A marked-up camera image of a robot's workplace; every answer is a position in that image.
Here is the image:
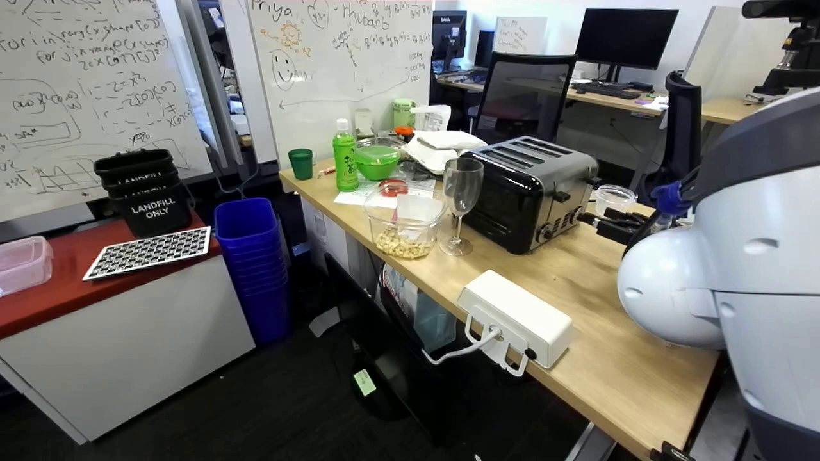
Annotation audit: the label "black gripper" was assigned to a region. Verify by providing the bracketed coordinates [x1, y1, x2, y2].
[579, 210, 659, 246]

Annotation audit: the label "black and silver toaster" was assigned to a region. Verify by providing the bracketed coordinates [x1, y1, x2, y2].
[467, 135, 600, 252]

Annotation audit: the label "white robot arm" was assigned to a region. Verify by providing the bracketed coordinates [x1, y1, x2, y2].
[617, 87, 820, 461]

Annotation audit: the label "small clear plastic cup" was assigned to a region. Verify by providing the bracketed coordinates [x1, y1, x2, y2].
[595, 183, 638, 211]

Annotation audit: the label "white power box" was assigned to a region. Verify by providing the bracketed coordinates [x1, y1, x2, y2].
[456, 268, 573, 375]

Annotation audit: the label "black chair back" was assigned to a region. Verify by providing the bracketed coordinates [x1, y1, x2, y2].
[646, 71, 702, 188]

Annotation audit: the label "clear wine glass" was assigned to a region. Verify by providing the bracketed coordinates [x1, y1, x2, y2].
[444, 154, 483, 252]

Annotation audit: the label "black mesh office chair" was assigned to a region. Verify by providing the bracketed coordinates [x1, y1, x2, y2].
[474, 50, 576, 142]

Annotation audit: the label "black computer monitor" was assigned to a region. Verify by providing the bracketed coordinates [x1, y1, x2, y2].
[576, 8, 675, 82]

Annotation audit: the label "stack of white plates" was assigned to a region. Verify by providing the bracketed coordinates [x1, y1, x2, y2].
[403, 131, 483, 173]

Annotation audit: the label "clear glass bowl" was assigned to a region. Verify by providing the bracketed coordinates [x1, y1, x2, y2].
[368, 208, 441, 261]

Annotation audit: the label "white mug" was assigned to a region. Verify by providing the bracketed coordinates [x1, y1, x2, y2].
[413, 104, 450, 131]

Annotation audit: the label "red small dish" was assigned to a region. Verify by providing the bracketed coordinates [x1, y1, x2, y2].
[378, 178, 406, 196]

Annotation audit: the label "light green cup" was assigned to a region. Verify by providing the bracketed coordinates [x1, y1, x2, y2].
[390, 99, 414, 128]

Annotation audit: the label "green plastic bowl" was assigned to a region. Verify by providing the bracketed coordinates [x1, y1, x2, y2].
[354, 145, 399, 181]

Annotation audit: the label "green plastic bottle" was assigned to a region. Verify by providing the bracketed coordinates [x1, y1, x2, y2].
[332, 118, 359, 192]

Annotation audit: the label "dark green cup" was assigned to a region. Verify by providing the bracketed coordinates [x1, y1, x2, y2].
[290, 149, 312, 178]

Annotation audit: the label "right whiteboard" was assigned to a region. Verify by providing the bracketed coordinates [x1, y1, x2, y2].
[248, 0, 433, 159]

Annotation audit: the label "whiteboard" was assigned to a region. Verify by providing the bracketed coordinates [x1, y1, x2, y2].
[248, 0, 433, 159]
[0, 0, 210, 219]

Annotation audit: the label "stacked blue bins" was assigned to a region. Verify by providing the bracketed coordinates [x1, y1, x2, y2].
[215, 196, 290, 345]

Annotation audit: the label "stacked black bins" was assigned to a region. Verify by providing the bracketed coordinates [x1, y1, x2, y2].
[92, 149, 192, 236]

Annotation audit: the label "red top white cabinet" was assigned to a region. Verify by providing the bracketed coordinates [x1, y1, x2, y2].
[0, 223, 253, 446]

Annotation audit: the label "left whiteboard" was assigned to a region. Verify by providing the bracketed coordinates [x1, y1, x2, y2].
[0, 0, 210, 219]

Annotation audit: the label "clear plastic container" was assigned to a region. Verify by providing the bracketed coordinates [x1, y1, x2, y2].
[0, 236, 51, 297]

